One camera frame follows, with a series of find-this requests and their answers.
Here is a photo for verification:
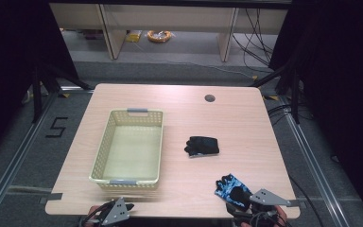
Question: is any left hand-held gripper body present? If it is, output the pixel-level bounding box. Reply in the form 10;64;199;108
96;197;131;227

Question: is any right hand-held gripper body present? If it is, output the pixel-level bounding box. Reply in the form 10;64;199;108
233;187;301;227

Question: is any blue patterned fingerless glove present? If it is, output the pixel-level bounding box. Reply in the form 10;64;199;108
214;173;253;212

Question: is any yellow perforated plastic basket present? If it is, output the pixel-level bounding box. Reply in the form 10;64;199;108
89;108;164;191

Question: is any black glove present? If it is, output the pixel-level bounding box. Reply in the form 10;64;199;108
183;135;220;158

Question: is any person's left hand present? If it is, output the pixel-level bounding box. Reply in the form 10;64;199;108
87;205;103;225

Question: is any person's right hand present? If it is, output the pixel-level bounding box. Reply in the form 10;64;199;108
239;205;288;227

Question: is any black tape strip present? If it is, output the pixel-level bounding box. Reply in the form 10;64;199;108
40;192;63;204

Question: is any black metal stand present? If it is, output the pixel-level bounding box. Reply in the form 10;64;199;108
249;64;301;125
31;64;93;124

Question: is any black curtain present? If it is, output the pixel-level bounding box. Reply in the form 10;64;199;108
0;0;79;162
268;0;363;221

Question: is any yellow packet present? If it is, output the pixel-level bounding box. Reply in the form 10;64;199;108
125;30;143;44

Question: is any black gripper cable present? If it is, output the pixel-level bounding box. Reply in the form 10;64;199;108
78;201;114;227
247;210;285;227

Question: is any aluminium floor rail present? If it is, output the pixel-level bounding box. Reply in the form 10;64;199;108
278;96;352;227
0;88;93;223

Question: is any bundle of black floor cables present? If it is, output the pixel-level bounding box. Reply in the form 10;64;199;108
231;9;277;68

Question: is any coiled orange cable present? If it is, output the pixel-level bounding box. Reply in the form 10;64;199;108
147;29;173;44

